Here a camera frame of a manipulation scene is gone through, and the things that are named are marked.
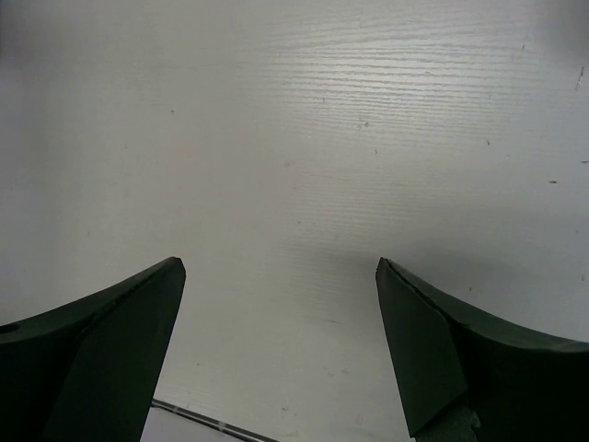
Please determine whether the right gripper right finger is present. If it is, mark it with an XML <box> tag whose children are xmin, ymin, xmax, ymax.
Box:
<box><xmin>375</xmin><ymin>258</ymin><xmax>588</xmax><ymax>441</ymax></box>

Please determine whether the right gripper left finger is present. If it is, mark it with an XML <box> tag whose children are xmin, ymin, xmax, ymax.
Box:
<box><xmin>1</xmin><ymin>257</ymin><xmax>186</xmax><ymax>441</ymax></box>

